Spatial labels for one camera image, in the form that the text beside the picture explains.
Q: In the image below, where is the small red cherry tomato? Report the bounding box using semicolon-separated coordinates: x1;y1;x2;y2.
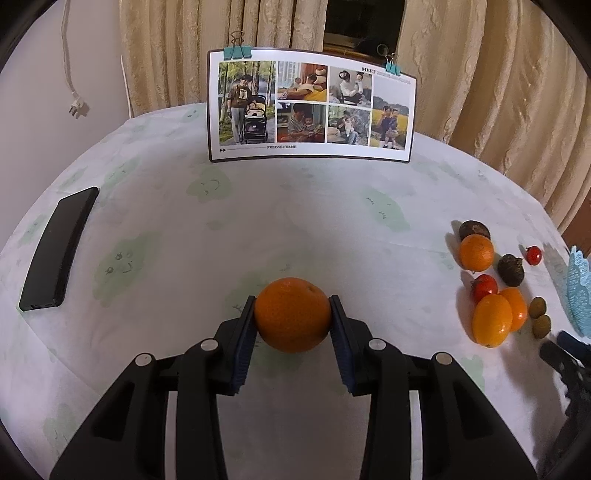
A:
525;246;543;266

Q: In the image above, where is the yellow-orange oval fruit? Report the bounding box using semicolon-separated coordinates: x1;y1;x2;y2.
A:
472;294;513;348

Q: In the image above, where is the dark passion fruit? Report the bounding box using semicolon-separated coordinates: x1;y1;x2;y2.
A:
459;220;491;241
497;254;525;287

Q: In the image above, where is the small orange mandarin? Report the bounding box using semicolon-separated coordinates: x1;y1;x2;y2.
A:
459;234;495;272

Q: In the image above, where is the beige curtain right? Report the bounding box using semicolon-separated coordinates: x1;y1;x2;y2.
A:
398;1;590;232

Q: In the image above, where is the beige curtain left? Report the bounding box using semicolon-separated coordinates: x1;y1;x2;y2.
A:
119;0;328;117

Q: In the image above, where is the white patterned tablecloth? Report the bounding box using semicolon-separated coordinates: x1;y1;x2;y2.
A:
1;104;570;476

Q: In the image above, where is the right teal binder clip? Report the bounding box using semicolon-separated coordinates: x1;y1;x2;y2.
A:
385;53;402;76

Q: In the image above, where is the white power plug cable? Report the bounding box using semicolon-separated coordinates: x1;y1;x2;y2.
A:
60;0;91;120

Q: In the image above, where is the left teal binder clip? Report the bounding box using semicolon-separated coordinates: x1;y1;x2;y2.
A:
223;30;252;61

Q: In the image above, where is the black smartphone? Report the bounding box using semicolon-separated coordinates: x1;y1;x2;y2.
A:
19;186;99;311

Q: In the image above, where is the small brown longan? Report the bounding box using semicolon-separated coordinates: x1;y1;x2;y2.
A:
532;314;552;340
528;297;547;319

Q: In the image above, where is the beige curtain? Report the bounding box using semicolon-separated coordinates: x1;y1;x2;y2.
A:
119;0;328;117
398;1;590;232

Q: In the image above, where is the teal binder clip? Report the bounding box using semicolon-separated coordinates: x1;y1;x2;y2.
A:
385;53;402;76
223;30;252;61

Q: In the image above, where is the photo collage board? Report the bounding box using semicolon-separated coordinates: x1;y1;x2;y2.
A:
207;47;417;163

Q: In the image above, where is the large orange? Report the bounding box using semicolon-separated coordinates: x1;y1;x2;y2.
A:
254;277;331;354

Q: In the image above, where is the light blue plastic basket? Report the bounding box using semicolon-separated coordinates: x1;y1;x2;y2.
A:
567;246;591;338

